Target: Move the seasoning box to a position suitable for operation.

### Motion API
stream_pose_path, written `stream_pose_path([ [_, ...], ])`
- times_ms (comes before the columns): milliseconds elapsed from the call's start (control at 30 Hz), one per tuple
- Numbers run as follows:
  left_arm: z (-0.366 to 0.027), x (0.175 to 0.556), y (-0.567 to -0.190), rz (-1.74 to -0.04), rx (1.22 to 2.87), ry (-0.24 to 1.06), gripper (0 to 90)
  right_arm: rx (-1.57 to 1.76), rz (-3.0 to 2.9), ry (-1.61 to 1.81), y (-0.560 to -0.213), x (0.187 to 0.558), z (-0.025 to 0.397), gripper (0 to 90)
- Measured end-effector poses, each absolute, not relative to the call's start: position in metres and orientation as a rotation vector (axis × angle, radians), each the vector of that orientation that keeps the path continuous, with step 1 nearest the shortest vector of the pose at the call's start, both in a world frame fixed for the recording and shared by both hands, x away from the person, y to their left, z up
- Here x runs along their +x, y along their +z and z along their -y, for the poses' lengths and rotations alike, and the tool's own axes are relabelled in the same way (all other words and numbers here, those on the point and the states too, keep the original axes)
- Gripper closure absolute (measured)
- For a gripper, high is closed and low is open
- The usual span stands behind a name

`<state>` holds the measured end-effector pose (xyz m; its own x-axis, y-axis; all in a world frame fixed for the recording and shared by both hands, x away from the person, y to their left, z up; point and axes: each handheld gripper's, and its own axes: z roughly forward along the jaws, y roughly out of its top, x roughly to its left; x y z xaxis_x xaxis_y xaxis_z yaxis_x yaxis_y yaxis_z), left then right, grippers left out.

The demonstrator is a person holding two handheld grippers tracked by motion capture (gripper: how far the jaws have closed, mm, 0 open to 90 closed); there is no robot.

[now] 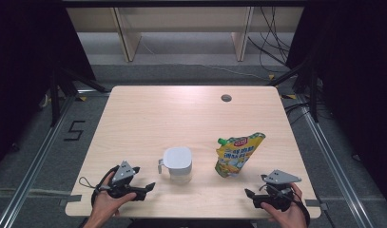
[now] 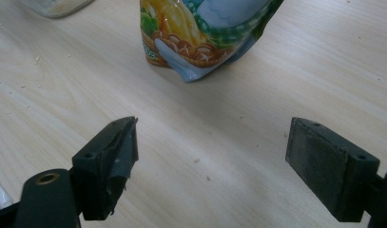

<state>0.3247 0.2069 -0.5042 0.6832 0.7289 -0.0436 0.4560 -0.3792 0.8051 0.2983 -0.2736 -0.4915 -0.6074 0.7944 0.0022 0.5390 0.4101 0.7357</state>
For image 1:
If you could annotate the dark curtain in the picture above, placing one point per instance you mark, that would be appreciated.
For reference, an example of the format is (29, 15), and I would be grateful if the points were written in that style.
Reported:
(23, 47)
(356, 63)

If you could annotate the person's right hand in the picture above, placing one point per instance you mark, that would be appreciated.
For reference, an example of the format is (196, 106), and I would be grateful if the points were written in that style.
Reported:
(287, 218)

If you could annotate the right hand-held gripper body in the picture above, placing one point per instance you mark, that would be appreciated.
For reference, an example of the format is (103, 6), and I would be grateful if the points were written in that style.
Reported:
(281, 177)

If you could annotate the black metal stand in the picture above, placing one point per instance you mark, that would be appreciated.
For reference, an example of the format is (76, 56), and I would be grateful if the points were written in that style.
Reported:
(314, 95)
(54, 95)

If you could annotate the yellow pouch with green cap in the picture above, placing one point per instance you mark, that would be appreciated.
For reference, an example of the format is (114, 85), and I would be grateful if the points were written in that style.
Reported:
(235, 155)

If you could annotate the clear jar with white lid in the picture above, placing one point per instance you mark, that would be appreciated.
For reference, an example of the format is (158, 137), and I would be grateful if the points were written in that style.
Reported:
(178, 160)

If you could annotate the aluminium floor rail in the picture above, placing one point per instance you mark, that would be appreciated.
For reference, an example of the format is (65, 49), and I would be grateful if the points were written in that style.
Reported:
(38, 158)
(340, 171)

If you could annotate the gray tape strip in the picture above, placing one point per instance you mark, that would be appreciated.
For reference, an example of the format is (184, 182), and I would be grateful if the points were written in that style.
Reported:
(70, 199)
(316, 204)

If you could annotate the person's left hand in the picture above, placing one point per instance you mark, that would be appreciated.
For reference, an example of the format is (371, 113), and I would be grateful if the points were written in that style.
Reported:
(104, 205)

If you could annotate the light wooden table frame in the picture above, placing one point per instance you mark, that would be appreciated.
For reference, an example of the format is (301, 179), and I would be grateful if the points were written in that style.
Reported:
(181, 19)

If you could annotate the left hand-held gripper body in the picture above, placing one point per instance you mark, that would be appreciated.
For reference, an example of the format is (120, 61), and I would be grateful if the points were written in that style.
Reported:
(123, 172)

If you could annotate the round table grommet hole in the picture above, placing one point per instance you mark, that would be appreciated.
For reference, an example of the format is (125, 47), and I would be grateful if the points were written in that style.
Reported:
(226, 98)

